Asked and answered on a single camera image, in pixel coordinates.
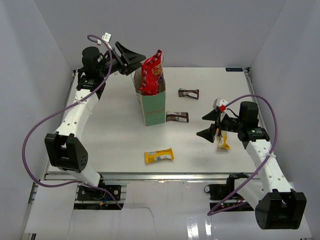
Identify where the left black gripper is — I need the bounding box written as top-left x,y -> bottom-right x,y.
97,41 -> 145,78

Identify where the yellow bar wrapper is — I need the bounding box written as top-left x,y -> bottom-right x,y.
144,148 -> 175,164
218,131 -> 231,151

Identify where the red cookie snack bag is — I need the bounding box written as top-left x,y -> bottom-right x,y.
139,49 -> 163,96

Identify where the brown bar wrapper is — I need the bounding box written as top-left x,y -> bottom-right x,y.
178,88 -> 200,100
165,111 -> 189,123

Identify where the green white paper bag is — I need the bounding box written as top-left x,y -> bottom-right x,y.
131,67 -> 166,126

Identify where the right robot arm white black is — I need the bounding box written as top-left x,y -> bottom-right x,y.
197,98 -> 307,230

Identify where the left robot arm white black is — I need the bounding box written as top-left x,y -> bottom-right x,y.
44,42 -> 146,200

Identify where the blue label right corner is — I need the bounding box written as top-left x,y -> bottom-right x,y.
225,67 -> 243,72

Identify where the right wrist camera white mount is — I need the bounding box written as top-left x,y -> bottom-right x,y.
212,97 -> 229,122

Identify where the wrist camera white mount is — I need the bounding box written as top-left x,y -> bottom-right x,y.
212,97 -> 229,122
96,32 -> 112,47

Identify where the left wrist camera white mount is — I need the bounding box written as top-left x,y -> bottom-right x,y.
96,32 -> 112,47

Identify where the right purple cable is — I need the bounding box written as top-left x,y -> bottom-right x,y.
207,94 -> 278,217

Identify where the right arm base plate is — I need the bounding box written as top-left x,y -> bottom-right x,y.
203,184 -> 253,212

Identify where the aluminium front rail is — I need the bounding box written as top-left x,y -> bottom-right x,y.
43,172 -> 286,182

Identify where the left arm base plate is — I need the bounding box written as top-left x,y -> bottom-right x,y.
76,185 -> 122,207

